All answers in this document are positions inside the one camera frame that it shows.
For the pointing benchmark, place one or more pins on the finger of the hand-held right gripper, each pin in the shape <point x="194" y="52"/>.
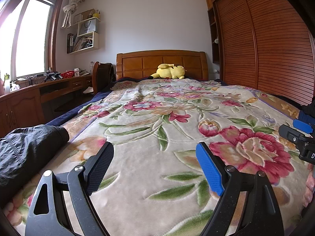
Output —
<point x="290" y="134"/>
<point x="302" y="126"/>

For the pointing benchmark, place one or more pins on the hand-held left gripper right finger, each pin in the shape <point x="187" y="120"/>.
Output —
<point x="210" y="169"/>

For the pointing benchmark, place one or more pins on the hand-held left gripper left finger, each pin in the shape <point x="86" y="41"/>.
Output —
<point x="101" y="169"/>

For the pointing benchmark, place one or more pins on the person's right hand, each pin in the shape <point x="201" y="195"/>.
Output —
<point x="310" y="186"/>

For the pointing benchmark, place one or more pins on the blue cloth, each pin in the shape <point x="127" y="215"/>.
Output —
<point x="300" y="116"/>

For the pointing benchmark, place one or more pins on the navy bed sheet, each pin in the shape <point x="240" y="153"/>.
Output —
<point x="73" y="110"/>

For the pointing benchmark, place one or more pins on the floral blanket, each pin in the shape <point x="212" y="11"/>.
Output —
<point x="172" y="103"/>

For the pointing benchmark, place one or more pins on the black shiny jacket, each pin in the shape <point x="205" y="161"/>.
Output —
<point x="24" y="147"/>

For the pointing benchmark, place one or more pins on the white paper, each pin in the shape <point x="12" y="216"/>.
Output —
<point x="88" y="90"/>

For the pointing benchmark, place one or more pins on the wooden louvred wardrobe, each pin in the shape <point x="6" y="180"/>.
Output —
<point x="270" y="41"/>

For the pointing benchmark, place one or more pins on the wooden chair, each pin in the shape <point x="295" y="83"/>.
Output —
<point x="95" y="78"/>

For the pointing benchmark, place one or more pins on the black bag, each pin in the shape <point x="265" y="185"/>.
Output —
<point x="107" y="75"/>

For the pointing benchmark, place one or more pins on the white carton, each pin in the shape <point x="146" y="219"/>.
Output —
<point x="76" y="72"/>

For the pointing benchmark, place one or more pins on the red basket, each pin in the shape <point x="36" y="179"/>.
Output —
<point x="67" y="74"/>

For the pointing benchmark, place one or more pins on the wooden desk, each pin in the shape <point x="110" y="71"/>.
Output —
<point x="22" y="105"/>

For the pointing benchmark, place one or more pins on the black gadget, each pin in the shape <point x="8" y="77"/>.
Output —
<point x="53" y="75"/>

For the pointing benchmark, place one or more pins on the yellow plush toy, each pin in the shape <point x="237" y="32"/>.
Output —
<point x="169" y="71"/>

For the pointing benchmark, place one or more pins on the wooden bed headboard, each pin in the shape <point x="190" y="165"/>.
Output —
<point x="142" y="64"/>

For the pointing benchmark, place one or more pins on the white plastic bag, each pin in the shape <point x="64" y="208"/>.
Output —
<point x="15" y="87"/>

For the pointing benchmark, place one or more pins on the row of books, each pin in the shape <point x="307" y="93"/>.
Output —
<point x="78" y="43"/>

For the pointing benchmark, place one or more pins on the dark open side shelf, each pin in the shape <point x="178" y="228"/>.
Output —
<point x="213" y="29"/>

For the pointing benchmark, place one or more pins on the white shopping bag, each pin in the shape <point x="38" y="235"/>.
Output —
<point x="86" y="27"/>

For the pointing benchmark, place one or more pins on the window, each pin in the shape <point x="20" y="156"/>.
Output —
<point x="32" y="34"/>

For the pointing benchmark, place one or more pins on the cardboard box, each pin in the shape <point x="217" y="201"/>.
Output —
<point x="82" y="17"/>

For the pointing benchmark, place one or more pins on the small yellow-green container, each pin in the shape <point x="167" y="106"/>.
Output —
<point x="97" y="14"/>

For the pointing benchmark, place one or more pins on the tied beige curtain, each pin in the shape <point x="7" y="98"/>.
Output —
<point x="71" y="8"/>

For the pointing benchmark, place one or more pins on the white wall shelf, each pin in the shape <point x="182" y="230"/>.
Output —
<point x="96" y="40"/>

